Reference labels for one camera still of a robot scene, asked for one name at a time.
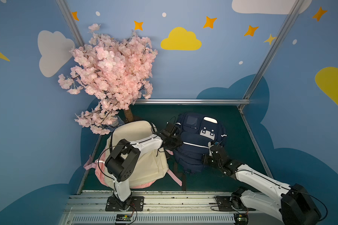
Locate navy blue backpack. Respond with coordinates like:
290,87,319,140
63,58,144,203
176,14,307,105
174,112,227,173

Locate beige and navy backpack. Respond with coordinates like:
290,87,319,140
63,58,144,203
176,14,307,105
102,120,170,189

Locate pink backpack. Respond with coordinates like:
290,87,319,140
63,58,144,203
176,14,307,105
91,151,183,189

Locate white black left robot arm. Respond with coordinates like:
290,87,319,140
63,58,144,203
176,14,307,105
98,121,182,205

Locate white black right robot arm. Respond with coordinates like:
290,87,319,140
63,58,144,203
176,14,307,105
202,144,327,225

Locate right green circuit board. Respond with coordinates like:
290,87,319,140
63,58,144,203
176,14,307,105
234,214,249,225

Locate green circuit board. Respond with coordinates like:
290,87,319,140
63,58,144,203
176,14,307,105
234,214,249,225
115,214,134,225

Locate pink artificial blossom tree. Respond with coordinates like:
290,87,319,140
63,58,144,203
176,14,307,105
58,23,158,135

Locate left green circuit board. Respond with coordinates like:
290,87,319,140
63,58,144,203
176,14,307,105
115,214,134,225

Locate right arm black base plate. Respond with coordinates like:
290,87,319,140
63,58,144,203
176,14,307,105
215,196,255,212

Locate aluminium back rail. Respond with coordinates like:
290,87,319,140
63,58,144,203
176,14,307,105
136,99,250,106

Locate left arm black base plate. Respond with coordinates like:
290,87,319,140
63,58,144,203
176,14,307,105
105,195,145,212

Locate aluminium left side rail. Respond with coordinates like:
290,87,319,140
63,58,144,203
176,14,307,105
76,136,102,195

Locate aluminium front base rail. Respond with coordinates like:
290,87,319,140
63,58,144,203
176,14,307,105
60,190,303,225

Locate aluminium left corner post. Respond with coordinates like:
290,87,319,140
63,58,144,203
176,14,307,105
56,0,85,47

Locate aluminium corner post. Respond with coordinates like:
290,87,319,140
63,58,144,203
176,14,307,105
243,0,305,101
56,0,85,47

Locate aluminium right corner post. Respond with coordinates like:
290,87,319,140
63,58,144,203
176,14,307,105
243,0,305,101

